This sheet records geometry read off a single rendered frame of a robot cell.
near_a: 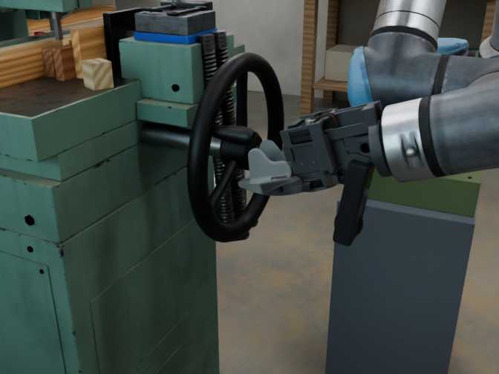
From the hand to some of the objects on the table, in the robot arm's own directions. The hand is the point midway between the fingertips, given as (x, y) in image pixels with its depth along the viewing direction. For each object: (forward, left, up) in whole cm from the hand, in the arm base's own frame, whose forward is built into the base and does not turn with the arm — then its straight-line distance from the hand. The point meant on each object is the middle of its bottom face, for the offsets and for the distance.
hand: (249, 186), depth 76 cm
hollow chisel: (-6, -41, +15) cm, 44 cm away
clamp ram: (-14, -30, +11) cm, 35 cm away
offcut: (-1, -27, +10) cm, 29 cm away
